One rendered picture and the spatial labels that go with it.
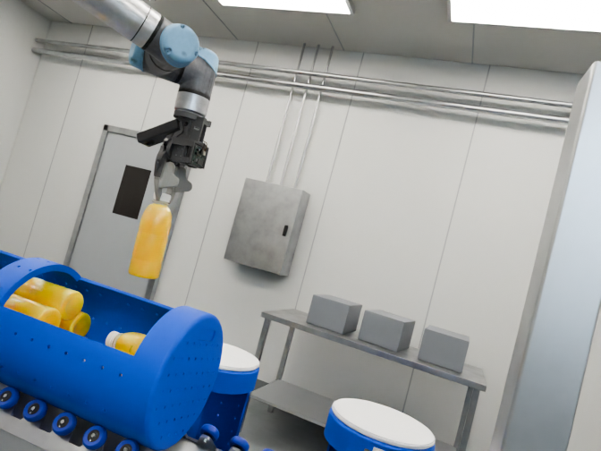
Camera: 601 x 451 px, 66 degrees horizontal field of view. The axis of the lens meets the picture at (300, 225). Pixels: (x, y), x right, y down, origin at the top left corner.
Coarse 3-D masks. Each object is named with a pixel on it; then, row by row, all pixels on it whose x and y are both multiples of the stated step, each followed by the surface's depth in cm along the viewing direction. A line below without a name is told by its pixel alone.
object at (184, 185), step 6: (174, 168) 111; (180, 168) 111; (174, 174) 110; (180, 174) 111; (180, 180) 111; (186, 180) 111; (180, 186) 111; (186, 186) 111; (168, 192) 111; (174, 192) 112
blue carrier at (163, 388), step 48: (0, 288) 98; (96, 288) 116; (0, 336) 93; (48, 336) 91; (96, 336) 119; (192, 336) 93; (48, 384) 91; (96, 384) 87; (144, 384) 84; (192, 384) 98; (144, 432) 85
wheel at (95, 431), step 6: (96, 426) 90; (102, 426) 90; (90, 432) 90; (96, 432) 90; (102, 432) 89; (84, 438) 89; (90, 438) 89; (96, 438) 89; (102, 438) 89; (84, 444) 88; (90, 444) 88; (96, 444) 88; (102, 444) 89
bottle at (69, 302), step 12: (24, 288) 108; (36, 288) 107; (48, 288) 107; (60, 288) 108; (36, 300) 106; (48, 300) 106; (60, 300) 105; (72, 300) 108; (60, 312) 105; (72, 312) 108
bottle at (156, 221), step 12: (156, 204) 107; (168, 204) 108; (144, 216) 106; (156, 216) 106; (168, 216) 108; (144, 228) 106; (156, 228) 106; (168, 228) 108; (144, 240) 105; (156, 240) 106; (132, 252) 107; (144, 252) 105; (156, 252) 106; (132, 264) 106; (144, 264) 105; (156, 264) 107; (144, 276) 105; (156, 276) 107
